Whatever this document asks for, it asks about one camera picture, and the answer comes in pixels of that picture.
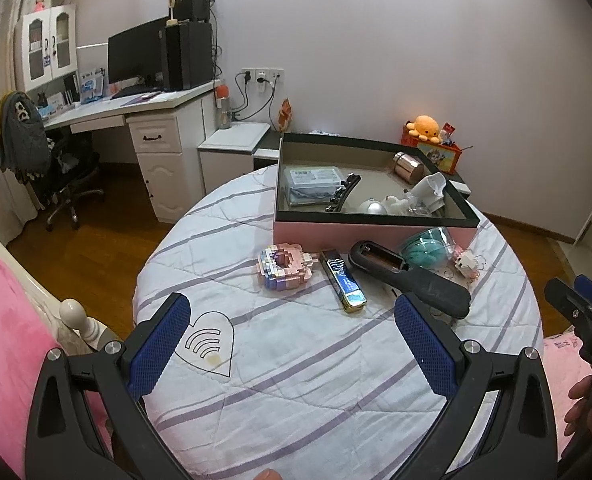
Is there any orange snack bag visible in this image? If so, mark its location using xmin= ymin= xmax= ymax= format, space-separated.
xmin=276 ymin=97 xmax=296 ymax=133

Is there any black hair brush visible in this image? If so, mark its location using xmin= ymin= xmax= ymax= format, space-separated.
xmin=348 ymin=240 xmax=472 ymax=320

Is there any row of books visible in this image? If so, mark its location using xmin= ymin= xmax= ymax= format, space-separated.
xmin=41 ymin=75 xmax=79 ymax=111

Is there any grey jacket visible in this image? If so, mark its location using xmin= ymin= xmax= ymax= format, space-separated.
xmin=0 ymin=91 xmax=52 ymax=183

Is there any small pink white block toy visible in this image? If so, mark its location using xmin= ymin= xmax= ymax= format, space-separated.
xmin=451 ymin=249 xmax=479 ymax=278

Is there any white low cabinet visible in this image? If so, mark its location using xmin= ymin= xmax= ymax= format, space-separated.
xmin=197 ymin=122 xmax=272 ymax=196

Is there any orange octopus plush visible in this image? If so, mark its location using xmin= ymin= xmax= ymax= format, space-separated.
xmin=407 ymin=116 xmax=444 ymax=141

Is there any black computer monitor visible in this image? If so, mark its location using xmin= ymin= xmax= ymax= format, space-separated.
xmin=107 ymin=16 xmax=169 ymax=92

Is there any bottle with red lid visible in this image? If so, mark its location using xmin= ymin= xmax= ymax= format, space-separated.
xmin=216 ymin=84 xmax=233 ymax=130

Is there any teal sponge in clear case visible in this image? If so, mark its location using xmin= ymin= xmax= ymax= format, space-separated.
xmin=401 ymin=227 xmax=454 ymax=266

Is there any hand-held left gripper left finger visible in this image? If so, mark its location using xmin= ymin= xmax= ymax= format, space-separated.
xmin=25 ymin=292 xmax=192 ymax=480

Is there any pink printed cloth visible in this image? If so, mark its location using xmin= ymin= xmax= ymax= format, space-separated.
xmin=541 ymin=332 xmax=592 ymax=480

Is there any black office chair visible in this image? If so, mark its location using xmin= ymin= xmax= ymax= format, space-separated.
xmin=13 ymin=137 xmax=104 ymax=231

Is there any black hair clip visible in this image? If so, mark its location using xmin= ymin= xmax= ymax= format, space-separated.
xmin=323 ymin=172 xmax=363 ymax=212

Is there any clear plastic case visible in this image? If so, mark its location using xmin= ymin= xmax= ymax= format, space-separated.
xmin=282 ymin=166 xmax=346 ymax=208

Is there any white plastic holder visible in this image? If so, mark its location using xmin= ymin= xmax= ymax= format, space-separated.
xmin=416 ymin=172 xmax=449 ymax=216

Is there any pink blanket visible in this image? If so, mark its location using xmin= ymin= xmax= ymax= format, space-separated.
xmin=0 ymin=235 xmax=114 ymax=480

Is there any blue white box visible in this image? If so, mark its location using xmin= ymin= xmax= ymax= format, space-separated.
xmin=78 ymin=67 xmax=106 ymax=103

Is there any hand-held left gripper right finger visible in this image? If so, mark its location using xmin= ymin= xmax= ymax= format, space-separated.
xmin=394 ymin=292 xmax=559 ymax=480

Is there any red toy box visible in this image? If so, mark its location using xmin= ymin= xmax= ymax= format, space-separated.
xmin=401 ymin=127 xmax=464 ymax=175

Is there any black computer tower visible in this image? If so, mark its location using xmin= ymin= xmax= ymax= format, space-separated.
xmin=161 ymin=21 xmax=214 ymax=92

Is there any white glass-door cabinet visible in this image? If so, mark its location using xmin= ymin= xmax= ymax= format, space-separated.
xmin=14 ymin=4 xmax=79 ymax=92

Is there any person's right hand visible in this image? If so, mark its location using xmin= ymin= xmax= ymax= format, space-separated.
xmin=564 ymin=375 xmax=592 ymax=438

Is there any black power cable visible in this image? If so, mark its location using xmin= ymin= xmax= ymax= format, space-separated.
xmin=231 ymin=72 xmax=277 ymax=123

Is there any white desk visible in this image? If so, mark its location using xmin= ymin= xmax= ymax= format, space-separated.
xmin=43 ymin=79 xmax=224 ymax=223

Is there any copper metal cup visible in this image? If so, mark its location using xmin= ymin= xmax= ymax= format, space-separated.
xmin=392 ymin=151 xmax=427 ymax=184

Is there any black speaker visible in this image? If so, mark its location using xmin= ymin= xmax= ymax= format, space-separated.
xmin=170 ymin=0 xmax=211 ymax=23

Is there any white bed frame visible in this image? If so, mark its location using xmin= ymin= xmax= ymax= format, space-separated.
xmin=0 ymin=220 xmax=127 ymax=356

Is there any white wall socket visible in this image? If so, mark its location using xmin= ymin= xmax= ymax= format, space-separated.
xmin=241 ymin=67 xmax=282 ymax=95

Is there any blue and gold box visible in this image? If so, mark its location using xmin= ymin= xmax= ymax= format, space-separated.
xmin=319 ymin=249 xmax=368 ymax=315

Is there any pink box with dark rim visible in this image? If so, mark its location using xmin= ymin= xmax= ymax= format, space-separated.
xmin=273 ymin=132 xmax=481 ymax=250

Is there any dark mouse pad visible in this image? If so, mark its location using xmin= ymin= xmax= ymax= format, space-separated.
xmin=121 ymin=91 xmax=169 ymax=107

